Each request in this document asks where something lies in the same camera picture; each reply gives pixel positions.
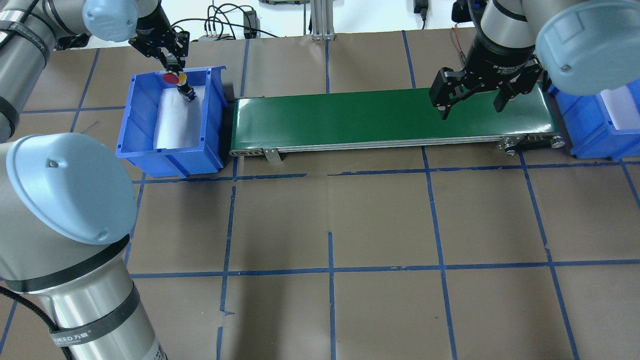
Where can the red push button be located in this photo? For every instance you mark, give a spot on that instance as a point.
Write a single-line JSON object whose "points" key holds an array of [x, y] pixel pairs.
{"points": [[171, 78]]}

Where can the blue bin right side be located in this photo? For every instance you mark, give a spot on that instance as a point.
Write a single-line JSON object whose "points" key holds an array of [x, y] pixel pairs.
{"points": [[589, 126]]}

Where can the green conveyor belt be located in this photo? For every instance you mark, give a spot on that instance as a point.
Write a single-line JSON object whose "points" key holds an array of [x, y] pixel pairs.
{"points": [[272, 126]]}

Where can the aluminium frame post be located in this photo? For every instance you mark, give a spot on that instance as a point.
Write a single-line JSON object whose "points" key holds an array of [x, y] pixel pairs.
{"points": [[322, 20]]}

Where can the white foam pad left bin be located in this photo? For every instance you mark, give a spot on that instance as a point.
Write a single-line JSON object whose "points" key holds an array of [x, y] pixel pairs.
{"points": [[178, 121]]}

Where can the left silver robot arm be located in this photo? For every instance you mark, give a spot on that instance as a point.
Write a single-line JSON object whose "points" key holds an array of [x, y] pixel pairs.
{"points": [[67, 203]]}

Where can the blue bin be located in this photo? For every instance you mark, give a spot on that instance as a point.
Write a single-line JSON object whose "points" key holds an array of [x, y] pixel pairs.
{"points": [[135, 140], [589, 126]]}

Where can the blue bin left side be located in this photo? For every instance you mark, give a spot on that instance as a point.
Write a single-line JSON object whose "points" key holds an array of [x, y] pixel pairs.
{"points": [[135, 140]]}

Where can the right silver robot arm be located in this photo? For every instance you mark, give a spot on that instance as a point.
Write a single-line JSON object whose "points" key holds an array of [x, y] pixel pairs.
{"points": [[586, 46]]}

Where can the yellow push button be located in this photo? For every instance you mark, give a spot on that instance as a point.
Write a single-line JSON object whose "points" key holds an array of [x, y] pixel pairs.
{"points": [[184, 88]]}

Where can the black power adapter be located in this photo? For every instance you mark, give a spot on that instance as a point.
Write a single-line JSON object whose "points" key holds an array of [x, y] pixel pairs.
{"points": [[251, 25]]}

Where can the white foam pad bin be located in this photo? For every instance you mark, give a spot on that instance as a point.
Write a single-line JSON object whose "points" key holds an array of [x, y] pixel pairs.
{"points": [[621, 108], [178, 121]]}

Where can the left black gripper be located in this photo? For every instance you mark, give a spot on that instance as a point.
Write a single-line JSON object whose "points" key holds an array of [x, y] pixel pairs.
{"points": [[151, 29]]}

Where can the white foam pad right bin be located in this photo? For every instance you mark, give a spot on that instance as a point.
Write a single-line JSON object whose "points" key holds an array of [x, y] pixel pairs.
{"points": [[621, 108]]}

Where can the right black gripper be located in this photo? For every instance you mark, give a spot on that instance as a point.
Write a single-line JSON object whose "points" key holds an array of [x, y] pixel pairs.
{"points": [[500, 61]]}

